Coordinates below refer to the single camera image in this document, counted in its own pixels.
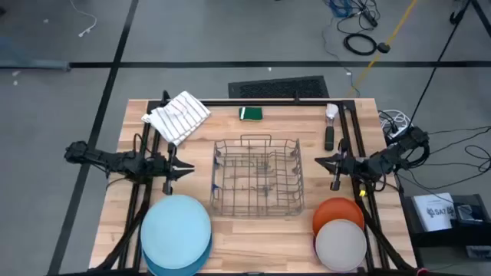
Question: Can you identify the black handled dish brush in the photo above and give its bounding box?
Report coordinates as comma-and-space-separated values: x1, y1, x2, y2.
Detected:
324, 102, 340, 152

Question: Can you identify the black power strip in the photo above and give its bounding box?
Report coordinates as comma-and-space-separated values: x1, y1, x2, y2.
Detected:
360, 6, 379, 28

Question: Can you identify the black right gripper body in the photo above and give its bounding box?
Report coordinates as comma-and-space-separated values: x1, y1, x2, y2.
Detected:
330, 138, 361, 192

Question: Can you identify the black metal table frame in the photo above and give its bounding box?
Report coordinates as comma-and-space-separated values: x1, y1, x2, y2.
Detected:
88, 90, 417, 276

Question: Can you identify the white cable with plug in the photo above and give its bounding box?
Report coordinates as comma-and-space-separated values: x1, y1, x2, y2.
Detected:
68, 0, 97, 38

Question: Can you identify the small orange plate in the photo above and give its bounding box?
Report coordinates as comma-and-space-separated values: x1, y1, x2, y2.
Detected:
311, 196, 365, 237

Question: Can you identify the grey metal beam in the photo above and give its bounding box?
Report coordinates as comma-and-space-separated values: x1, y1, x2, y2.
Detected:
0, 36, 72, 72

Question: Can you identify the white cable bundle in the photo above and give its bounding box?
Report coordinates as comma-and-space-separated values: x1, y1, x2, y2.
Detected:
378, 110, 412, 133

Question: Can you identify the green yellow sponge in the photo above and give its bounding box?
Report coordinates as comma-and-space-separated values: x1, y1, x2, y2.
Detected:
239, 107, 264, 122

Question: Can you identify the dark flat device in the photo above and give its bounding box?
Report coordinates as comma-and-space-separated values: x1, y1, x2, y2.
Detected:
453, 204, 485, 224

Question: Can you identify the black cable yellow tag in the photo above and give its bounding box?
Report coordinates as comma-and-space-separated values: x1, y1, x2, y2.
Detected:
354, 174, 387, 199

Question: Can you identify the large light blue plate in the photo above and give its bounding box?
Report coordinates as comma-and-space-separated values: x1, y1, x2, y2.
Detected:
140, 194, 213, 270

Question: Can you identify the black stand foot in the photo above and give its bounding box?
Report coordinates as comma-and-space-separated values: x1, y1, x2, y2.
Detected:
449, 0, 491, 39

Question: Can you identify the black perforated mat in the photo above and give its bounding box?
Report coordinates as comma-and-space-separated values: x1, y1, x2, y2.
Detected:
227, 75, 331, 99

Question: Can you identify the small pale grey plate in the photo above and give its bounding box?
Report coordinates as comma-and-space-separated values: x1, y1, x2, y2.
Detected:
315, 218, 368, 273

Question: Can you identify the white printed booklet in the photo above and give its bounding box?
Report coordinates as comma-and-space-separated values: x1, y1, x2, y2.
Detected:
413, 192, 456, 232

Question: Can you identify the grey keypad device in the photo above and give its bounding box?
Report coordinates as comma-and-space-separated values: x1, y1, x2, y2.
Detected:
465, 245, 491, 260

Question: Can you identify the blue cable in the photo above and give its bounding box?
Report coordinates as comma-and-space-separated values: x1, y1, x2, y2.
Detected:
321, 0, 361, 97

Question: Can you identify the coiled black cable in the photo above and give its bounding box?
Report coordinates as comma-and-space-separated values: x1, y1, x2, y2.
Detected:
342, 33, 379, 57

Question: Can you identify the grey wire dish rack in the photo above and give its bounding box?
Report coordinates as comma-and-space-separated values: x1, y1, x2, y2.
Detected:
209, 133, 306, 218

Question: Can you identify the white striped dish towel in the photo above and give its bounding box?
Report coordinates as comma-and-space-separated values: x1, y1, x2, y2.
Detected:
140, 90, 212, 147

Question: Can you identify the black equipment box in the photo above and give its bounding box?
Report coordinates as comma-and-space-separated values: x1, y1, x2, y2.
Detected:
402, 193, 491, 248

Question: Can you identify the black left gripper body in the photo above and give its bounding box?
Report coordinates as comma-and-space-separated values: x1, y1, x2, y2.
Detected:
151, 143, 178, 196

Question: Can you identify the thin black pole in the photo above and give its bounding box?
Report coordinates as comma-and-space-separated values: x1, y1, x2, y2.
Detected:
409, 0, 473, 120

